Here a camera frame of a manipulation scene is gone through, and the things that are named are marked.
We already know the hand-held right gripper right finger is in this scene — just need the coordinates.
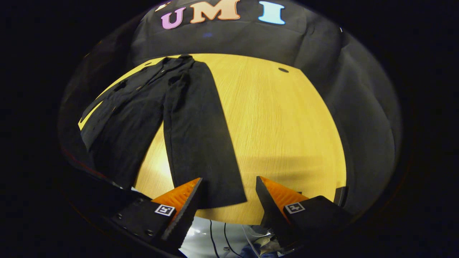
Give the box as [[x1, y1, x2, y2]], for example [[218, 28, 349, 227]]
[[256, 176, 354, 249]]

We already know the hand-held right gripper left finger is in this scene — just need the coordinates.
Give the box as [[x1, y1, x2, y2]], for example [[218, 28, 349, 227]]
[[111, 177, 203, 251]]

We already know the black button-up coat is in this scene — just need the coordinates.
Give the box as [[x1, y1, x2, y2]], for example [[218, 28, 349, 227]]
[[80, 54, 248, 210]]

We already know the black backdrop cloth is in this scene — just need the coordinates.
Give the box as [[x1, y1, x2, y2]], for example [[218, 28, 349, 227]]
[[59, 0, 402, 215]]

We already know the thin dark floor cable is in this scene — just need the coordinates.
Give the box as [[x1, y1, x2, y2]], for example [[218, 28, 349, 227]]
[[209, 220, 235, 258]]

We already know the black table-edge bracket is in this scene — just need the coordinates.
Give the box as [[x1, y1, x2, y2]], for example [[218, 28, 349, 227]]
[[334, 186, 348, 207]]

